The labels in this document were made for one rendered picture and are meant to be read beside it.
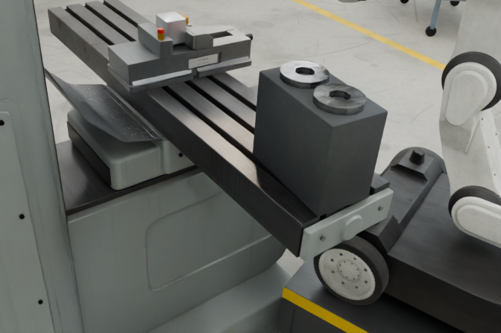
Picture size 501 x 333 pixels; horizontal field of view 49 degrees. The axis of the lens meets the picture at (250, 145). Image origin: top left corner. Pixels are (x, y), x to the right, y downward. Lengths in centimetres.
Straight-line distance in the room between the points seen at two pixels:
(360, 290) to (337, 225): 55
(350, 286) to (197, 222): 45
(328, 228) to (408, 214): 64
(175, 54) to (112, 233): 46
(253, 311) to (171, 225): 44
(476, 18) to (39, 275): 110
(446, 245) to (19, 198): 106
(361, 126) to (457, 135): 54
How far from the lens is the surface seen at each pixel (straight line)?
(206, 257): 167
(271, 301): 182
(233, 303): 180
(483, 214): 149
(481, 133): 144
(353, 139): 93
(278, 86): 98
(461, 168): 150
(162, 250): 154
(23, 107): 108
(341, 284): 157
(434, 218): 165
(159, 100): 130
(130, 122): 135
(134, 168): 133
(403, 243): 154
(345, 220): 103
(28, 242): 123
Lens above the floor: 156
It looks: 33 degrees down
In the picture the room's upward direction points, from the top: 4 degrees clockwise
